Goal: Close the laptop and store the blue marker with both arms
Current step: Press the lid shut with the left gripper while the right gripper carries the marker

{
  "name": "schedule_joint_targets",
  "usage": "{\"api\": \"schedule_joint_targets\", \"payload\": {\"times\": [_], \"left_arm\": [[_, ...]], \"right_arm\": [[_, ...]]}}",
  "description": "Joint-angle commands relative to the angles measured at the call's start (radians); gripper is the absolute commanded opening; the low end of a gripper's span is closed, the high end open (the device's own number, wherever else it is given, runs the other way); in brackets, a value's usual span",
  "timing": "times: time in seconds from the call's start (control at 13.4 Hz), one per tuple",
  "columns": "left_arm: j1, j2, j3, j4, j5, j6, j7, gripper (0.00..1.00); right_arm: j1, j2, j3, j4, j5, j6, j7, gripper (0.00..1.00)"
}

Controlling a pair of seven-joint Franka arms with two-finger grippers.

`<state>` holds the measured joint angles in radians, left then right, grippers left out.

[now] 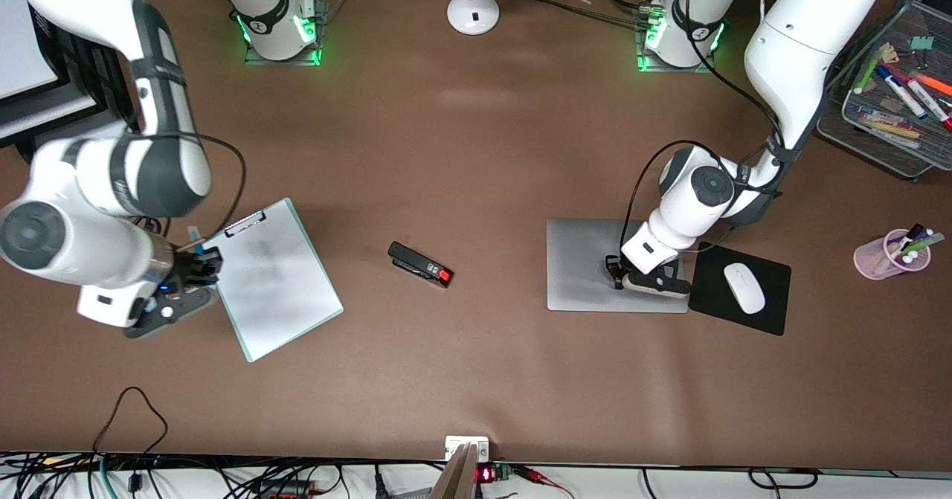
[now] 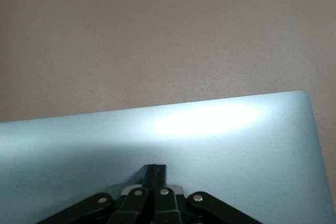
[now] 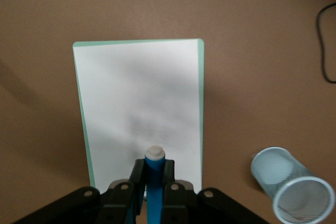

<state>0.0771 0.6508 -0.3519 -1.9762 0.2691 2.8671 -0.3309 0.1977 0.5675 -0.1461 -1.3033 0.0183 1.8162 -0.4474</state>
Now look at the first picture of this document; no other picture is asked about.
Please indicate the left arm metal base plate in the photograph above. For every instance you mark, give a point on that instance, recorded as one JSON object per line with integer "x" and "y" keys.
{"x": 673, "y": 69}

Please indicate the white paper sheet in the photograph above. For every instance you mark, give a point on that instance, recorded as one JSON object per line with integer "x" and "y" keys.
{"x": 275, "y": 283}

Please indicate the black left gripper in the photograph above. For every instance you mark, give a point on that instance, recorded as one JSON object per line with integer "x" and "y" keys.
{"x": 613, "y": 271}

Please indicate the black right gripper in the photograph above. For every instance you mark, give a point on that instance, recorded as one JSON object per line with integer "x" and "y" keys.
{"x": 195, "y": 270}

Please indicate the black plug adapter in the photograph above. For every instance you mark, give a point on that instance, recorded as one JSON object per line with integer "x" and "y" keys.
{"x": 134, "y": 483}

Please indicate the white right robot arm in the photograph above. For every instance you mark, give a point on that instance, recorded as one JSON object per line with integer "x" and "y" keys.
{"x": 156, "y": 149}

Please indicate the dark purple marker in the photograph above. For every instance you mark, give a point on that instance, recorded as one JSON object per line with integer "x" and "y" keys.
{"x": 915, "y": 231}

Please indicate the silver laptop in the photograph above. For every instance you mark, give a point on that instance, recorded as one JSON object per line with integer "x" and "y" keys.
{"x": 580, "y": 276}

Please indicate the orange power strip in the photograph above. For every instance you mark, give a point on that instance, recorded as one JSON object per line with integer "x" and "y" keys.
{"x": 286, "y": 491}

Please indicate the black stapler with red tip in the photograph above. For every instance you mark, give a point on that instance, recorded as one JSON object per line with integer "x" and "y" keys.
{"x": 416, "y": 262}

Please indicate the tan wooden clip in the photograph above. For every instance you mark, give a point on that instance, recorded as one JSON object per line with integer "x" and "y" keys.
{"x": 889, "y": 54}

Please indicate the small red display module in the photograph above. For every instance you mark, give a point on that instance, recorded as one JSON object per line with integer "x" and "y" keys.
{"x": 485, "y": 475}

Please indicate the light green marker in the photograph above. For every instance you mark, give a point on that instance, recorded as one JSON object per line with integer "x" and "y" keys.
{"x": 926, "y": 243}

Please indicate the white capped marker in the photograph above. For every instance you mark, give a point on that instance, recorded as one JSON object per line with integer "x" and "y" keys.
{"x": 910, "y": 259}

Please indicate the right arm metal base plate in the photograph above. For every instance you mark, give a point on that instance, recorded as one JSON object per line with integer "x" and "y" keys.
{"x": 286, "y": 62}

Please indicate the wooden board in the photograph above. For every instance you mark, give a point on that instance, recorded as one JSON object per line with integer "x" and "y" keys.
{"x": 457, "y": 480}

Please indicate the white lamp base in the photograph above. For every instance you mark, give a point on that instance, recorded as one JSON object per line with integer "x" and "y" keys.
{"x": 473, "y": 15}

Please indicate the black mouse pad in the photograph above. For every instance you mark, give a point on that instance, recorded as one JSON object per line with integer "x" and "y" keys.
{"x": 706, "y": 298}

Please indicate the white computer mouse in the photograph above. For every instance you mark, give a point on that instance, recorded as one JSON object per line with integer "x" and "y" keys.
{"x": 744, "y": 287}

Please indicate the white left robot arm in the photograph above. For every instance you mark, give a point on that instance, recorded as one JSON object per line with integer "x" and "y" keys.
{"x": 788, "y": 60}

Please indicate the pink translucent pen cup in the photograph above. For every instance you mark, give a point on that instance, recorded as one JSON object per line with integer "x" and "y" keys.
{"x": 874, "y": 259}

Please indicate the pastel pens pack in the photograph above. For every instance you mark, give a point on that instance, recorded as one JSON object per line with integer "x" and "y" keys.
{"x": 889, "y": 126}

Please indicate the binder clip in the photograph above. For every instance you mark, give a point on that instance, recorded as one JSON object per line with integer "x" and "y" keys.
{"x": 922, "y": 42}

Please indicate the teal clipboard with black clip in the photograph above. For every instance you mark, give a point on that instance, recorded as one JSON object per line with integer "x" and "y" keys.
{"x": 250, "y": 356}

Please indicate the black stacked paper tray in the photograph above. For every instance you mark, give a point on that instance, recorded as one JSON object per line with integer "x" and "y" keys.
{"x": 89, "y": 90}

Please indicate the white outlet box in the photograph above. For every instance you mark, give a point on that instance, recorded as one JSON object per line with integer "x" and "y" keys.
{"x": 455, "y": 445}

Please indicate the white marker with red cap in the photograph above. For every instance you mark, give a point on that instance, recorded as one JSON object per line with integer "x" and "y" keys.
{"x": 926, "y": 101}

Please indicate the orange highlighter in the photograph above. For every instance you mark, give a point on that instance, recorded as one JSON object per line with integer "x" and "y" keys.
{"x": 936, "y": 84}

